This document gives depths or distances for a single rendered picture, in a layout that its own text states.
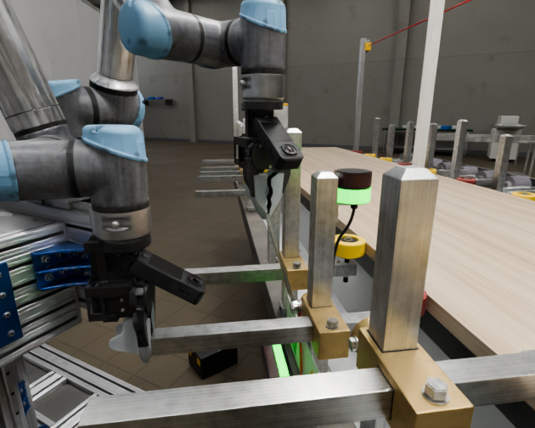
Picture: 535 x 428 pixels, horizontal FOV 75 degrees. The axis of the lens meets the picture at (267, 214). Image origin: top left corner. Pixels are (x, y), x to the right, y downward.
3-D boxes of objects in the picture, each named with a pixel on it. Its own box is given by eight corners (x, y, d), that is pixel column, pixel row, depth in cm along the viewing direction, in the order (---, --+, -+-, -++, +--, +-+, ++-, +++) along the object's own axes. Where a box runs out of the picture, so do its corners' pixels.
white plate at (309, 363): (315, 427, 57) (318, 376, 54) (285, 332, 82) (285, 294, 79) (318, 427, 57) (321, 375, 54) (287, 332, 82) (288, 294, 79)
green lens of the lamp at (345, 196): (340, 205, 55) (340, 190, 54) (328, 196, 60) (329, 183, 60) (376, 203, 55) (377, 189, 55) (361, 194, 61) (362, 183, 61)
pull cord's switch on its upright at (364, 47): (354, 170, 321) (363, 36, 291) (351, 168, 330) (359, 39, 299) (363, 169, 322) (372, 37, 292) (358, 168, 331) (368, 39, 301)
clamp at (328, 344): (318, 361, 55) (319, 333, 53) (298, 314, 68) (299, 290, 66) (352, 357, 56) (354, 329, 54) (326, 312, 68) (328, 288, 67)
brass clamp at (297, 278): (284, 291, 79) (284, 270, 77) (274, 266, 92) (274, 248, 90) (311, 290, 80) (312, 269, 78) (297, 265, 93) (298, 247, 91)
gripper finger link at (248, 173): (265, 194, 66) (265, 147, 63) (269, 195, 64) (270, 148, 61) (242, 196, 64) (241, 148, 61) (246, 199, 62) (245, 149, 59)
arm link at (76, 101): (24, 137, 85) (13, 77, 81) (81, 134, 95) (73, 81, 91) (42, 139, 78) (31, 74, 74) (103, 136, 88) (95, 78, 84)
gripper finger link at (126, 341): (115, 363, 55) (109, 312, 53) (154, 360, 56) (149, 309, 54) (109, 377, 53) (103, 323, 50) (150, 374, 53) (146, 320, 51)
